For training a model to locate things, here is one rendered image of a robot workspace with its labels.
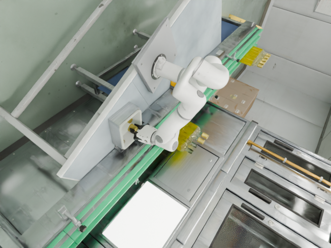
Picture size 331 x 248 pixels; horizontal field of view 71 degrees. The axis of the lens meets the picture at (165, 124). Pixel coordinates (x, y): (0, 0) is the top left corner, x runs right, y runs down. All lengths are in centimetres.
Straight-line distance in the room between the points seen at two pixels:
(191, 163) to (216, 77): 83
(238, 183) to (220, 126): 50
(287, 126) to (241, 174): 504
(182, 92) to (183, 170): 78
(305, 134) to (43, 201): 609
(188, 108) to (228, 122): 105
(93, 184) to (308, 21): 655
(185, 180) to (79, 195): 66
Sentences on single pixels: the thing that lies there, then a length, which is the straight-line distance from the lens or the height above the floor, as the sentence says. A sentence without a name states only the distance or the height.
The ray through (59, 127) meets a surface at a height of 17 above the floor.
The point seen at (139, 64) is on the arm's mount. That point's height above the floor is 78.
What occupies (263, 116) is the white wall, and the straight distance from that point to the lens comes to 667.
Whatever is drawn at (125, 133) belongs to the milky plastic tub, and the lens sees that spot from 146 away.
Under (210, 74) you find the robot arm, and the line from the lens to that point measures 97.
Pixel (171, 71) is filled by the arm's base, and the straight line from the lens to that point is 132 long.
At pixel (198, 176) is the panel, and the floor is 125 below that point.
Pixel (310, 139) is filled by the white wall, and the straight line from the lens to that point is 674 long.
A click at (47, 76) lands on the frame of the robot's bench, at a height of 20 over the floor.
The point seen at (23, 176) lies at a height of 33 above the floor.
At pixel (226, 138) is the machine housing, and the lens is 189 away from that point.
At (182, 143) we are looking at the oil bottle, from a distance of 155.
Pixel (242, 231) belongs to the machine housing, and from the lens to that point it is 159.
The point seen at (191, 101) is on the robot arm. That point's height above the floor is 116.
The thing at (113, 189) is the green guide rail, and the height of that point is 93.
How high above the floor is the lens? 145
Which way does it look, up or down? 20 degrees down
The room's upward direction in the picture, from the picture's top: 120 degrees clockwise
